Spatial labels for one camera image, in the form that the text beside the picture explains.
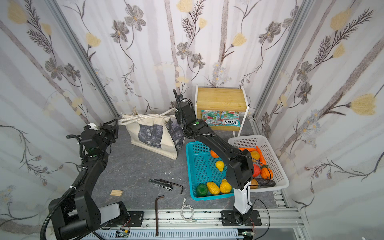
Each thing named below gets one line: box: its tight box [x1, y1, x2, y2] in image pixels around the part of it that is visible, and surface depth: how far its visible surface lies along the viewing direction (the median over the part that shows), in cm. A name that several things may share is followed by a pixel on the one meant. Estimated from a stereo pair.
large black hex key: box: [155, 195, 165, 237], surface depth 77 cm
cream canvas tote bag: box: [118, 108, 186, 160], surface depth 90 cm
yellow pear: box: [220, 179, 232, 194], surface depth 81 cm
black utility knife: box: [148, 178, 181, 191], surface depth 87 cm
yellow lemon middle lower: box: [215, 160, 225, 172], surface depth 92 cm
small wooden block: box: [110, 189, 123, 197], surface depth 84 cm
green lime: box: [196, 183, 209, 197], surface depth 80 cm
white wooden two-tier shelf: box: [194, 84, 249, 138], surface depth 85 cm
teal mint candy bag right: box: [221, 111, 241, 127], surface depth 97 cm
